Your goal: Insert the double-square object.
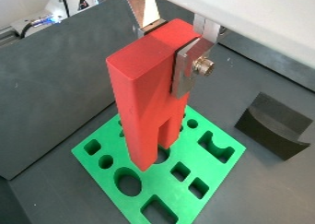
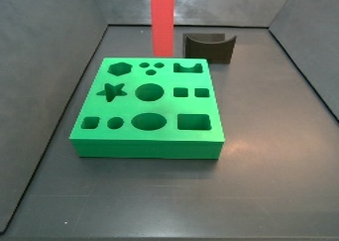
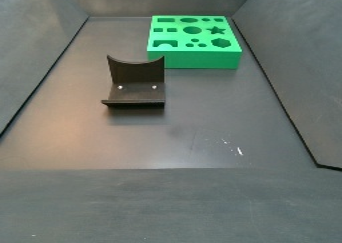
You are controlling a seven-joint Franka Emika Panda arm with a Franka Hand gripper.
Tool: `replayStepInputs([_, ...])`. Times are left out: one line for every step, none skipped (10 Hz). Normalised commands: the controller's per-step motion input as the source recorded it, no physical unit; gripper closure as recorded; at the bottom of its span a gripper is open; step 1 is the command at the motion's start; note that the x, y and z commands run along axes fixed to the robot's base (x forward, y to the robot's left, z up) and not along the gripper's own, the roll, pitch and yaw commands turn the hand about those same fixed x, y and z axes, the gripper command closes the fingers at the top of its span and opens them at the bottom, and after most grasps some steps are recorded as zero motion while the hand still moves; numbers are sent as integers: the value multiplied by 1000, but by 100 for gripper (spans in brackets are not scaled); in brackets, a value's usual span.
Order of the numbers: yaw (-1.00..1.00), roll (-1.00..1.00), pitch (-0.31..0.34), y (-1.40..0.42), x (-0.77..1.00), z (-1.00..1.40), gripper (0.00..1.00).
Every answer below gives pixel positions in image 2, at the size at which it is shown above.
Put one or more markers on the green shape-sorter block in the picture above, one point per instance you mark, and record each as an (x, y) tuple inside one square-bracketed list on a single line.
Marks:
[(149, 108)]

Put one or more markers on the dark curved foam block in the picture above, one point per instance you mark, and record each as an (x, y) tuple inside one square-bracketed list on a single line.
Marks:
[(208, 46)]

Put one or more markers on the red vertical strip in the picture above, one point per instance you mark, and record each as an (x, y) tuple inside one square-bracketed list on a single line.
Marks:
[(161, 20)]

